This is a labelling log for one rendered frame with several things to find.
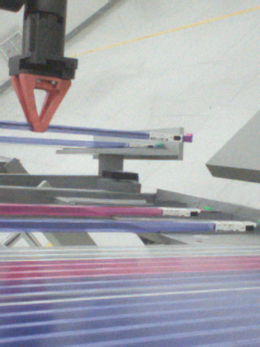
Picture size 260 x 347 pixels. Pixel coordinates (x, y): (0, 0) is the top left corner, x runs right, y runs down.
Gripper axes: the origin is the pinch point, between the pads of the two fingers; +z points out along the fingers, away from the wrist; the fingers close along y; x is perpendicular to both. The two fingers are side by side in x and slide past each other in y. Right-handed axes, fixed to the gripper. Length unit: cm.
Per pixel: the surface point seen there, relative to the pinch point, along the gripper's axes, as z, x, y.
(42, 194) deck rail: 10.3, 4.1, -7.5
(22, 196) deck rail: 10.7, 1.0, -7.5
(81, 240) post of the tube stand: 22.3, 20.7, -27.3
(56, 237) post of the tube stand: 21.4, 15.1, -27.0
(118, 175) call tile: 7.0, 17.4, -8.0
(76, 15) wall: -181, 322, -751
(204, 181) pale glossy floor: 19, 125, -124
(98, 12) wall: -194, 359, -750
